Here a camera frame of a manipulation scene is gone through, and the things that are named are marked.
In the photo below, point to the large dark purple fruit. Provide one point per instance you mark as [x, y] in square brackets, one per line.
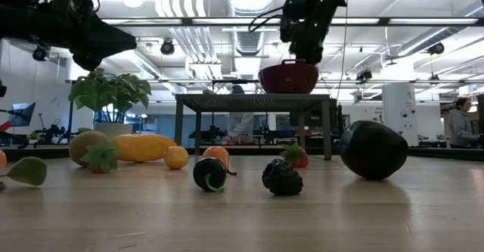
[372, 150]

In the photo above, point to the black aluminium table frame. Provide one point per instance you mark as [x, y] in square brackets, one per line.
[38, 153]

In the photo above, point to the yellow orange mango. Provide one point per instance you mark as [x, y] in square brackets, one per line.
[143, 148]

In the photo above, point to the small orange pear with stem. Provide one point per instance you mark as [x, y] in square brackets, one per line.
[218, 154]

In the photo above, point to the purple plastic colander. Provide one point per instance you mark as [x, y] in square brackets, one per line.
[287, 79]

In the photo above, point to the black blackberry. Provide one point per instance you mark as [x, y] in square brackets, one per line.
[281, 178]

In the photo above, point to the green plant in white pot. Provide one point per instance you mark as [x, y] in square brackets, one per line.
[109, 89]

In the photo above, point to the grey perforated metal rack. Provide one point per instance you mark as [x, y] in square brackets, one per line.
[253, 102]

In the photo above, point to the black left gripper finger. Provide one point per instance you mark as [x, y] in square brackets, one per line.
[111, 38]
[107, 52]

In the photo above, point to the small orange peach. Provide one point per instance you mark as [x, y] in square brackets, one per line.
[2, 159]

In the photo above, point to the person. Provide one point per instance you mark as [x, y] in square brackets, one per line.
[241, 125]
[459, 125]

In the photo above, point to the black ceiling spotlight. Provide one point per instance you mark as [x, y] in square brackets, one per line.
[436, 48]
[39, 54]
[364, 75]
[167, 47]

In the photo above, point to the black robot station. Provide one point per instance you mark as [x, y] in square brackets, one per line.
[211, 134]

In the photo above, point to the green brown kiwi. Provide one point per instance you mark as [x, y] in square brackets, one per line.
[81, 144]

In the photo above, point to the red strawberry green leaves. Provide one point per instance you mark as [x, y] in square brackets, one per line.
[300, 162]
[100, 157]

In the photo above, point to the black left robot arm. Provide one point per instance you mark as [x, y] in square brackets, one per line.
[15, 21]

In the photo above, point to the small black eggplant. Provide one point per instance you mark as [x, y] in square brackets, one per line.
[204, 170]

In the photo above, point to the orange tangerine with green leaves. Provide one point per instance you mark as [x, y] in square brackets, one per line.
[28, 170]

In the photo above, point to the computer monitor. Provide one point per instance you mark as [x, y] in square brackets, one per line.
[22, 114]

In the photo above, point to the black robot arm with stand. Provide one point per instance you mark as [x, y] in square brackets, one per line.
[51, 134]

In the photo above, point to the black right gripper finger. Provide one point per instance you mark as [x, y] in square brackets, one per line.
[314, 51]
[298, 51]

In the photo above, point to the small round yellow orange fruit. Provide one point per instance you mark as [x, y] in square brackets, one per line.
[175, 157]

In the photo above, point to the black bar with light strips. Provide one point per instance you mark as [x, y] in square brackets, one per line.
[187, 21]

